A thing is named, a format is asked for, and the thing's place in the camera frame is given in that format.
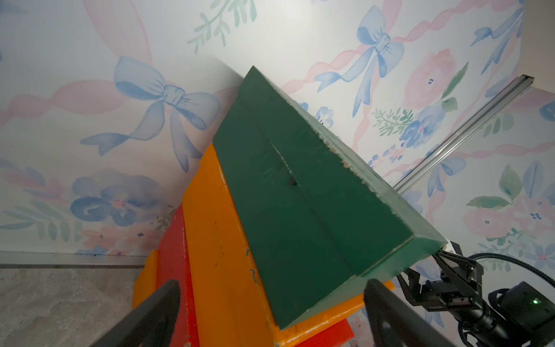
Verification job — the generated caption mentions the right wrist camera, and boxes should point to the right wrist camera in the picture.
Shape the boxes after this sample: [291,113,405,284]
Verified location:
[442,240,463,257]

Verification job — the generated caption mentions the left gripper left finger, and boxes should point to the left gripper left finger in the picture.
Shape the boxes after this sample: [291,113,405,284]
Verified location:
[93,280,181,347]

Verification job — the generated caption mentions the green shoebox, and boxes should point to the green shoebox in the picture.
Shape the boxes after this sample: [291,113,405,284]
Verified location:
[213,68,446,329]

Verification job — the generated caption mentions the red shoebox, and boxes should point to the red shoebox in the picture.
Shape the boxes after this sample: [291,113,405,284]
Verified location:
[157,206,354,346]

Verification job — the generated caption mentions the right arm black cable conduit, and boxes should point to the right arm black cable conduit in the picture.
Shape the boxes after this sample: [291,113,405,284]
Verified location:
[467,252,555,289]

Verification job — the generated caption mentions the orange shoebox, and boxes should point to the orange shoebox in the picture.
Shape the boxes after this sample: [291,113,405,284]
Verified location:
[181,144,396,347]
[132,250,159,309]

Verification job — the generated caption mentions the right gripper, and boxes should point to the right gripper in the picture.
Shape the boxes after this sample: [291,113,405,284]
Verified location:
[397,250,499,330]

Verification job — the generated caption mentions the right corner aluminium post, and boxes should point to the right corner aluminium post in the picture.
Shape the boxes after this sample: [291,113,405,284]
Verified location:
[393,75,534,195]

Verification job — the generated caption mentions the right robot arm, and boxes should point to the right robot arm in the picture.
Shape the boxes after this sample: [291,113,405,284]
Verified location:
[397,251,554,346]

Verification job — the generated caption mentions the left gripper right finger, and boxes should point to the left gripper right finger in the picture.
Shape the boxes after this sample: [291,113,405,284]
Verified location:
[364,279,453,347]

